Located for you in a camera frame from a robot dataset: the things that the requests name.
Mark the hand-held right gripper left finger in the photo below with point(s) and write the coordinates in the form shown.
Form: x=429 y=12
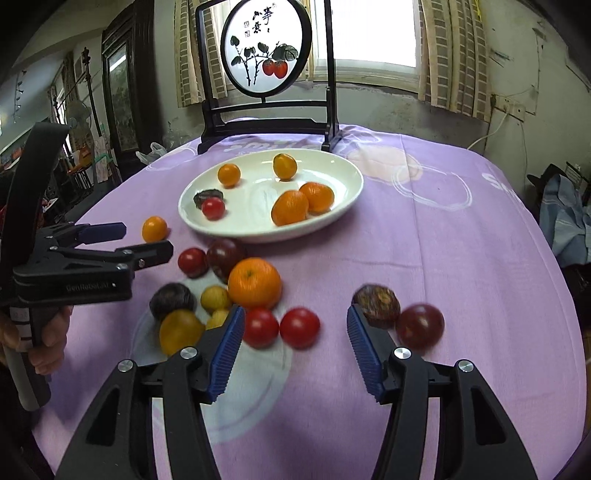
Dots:
x=226 y=355

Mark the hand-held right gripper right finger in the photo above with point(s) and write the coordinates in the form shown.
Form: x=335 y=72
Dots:
x=364 y=355

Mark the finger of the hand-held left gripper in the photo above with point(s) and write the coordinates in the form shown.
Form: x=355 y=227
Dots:
x=104 y=232
x=147 y=254

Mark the small orange tomato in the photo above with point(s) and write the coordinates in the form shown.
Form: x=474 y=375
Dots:
x=229 y=175
x=154 y=229

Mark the small yellow tomato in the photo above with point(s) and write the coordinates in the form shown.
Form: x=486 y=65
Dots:
x=215 y=298
x=216 y=319

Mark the red cherry tomato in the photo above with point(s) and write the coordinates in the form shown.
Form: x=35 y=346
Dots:
x=300 y=327
x=192 y=262
x=213 y=209
x=262 y=326

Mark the dark purple passion fruit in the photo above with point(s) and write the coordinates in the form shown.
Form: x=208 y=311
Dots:
x=171 y=300

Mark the large yellow tomato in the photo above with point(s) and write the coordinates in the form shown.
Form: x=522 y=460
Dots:
x=180 y=331

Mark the speckled brown passion fruit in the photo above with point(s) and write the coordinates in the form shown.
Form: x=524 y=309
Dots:
x=377 y=304

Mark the dark red tomato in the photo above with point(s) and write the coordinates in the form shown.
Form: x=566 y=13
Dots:
x=419 y=326

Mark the dark purple tomato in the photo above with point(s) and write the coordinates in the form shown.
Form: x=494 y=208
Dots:
x=223 y=255

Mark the large orange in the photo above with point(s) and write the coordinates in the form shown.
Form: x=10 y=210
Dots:
x=254 y=283

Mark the white oval plate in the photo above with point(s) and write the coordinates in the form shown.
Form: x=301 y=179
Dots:
x=258 y=217

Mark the person's left hand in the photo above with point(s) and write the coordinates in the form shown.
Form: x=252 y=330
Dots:
x=51 y=346

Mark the dark wrinkled passion fruit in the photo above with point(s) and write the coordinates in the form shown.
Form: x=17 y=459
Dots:
x=203 y=195

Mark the white plastic bag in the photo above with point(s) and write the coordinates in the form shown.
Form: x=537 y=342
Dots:
x=150 y=154

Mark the white standing fan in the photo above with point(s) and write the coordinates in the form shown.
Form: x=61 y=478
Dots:
x=78 y=113

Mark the purple printed tablecloth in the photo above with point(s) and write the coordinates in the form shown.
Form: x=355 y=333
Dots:
x=461 y=277

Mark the orange mandarin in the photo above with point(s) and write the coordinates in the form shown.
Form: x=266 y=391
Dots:
x=319 y=195
x=290 y=207

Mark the yellow-orange tomato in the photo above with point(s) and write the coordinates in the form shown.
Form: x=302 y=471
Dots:
x=284 y=166

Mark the dark wooden cabinet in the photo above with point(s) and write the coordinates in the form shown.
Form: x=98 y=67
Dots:
x=138 y=69

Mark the beige checked curtain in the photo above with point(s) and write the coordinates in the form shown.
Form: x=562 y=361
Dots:
x=189 y=55
x=455 y=55

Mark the round painted table screen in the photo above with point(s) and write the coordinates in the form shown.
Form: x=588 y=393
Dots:
x=261 y=46

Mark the blue cloth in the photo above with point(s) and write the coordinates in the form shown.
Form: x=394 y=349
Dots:
x=563 y=217

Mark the black hat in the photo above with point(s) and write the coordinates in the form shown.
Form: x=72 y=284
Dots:
x=547 y=177

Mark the window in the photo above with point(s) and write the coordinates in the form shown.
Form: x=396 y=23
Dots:
x=374 y=37

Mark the white wall socket strip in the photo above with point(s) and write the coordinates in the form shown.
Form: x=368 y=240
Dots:
x=508 y=107

